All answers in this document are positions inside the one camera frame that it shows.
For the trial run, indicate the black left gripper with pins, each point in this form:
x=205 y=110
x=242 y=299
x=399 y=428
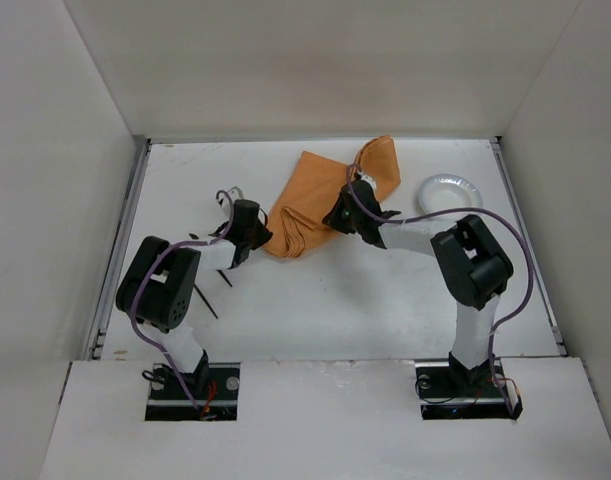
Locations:
x=258 y=235

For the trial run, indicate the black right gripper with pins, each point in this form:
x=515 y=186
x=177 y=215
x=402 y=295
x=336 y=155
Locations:
x=338 y=215

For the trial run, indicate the orange cloth placemat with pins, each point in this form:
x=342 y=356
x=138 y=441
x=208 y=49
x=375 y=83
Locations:
x=296 y=218

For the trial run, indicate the black metal knife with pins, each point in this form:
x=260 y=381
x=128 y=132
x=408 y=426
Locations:
x=225 y=278

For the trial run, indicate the black metal fork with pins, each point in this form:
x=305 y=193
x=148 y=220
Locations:
x=205 y=301

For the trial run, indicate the white ceramic plate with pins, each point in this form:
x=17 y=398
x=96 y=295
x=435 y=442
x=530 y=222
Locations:
x=447 y=191

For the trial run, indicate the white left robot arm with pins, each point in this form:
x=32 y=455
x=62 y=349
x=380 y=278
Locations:
x=156 y=290

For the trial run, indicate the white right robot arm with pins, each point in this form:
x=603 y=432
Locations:
x=474 y=267

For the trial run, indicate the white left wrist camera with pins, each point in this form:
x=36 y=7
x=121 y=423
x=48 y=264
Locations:
x=226 y=197

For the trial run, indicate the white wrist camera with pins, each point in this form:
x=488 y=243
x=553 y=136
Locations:
x=226 y=197
x=360 y=175

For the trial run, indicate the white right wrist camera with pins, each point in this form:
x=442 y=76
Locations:
x=360 y=175

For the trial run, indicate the left aluminium table rail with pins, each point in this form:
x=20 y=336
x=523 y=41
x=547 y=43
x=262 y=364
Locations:
x=99 y=321

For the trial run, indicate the aluminium table rail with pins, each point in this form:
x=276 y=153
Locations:
x=99 y=321
x=542 y=293

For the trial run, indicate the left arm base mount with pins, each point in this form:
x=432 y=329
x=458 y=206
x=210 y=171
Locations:
x=216 y=401

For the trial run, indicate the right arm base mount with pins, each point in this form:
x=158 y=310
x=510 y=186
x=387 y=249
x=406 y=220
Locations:
x=444 y=394

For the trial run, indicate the right aluminium table rail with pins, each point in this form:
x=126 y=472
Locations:
x=542 y=293

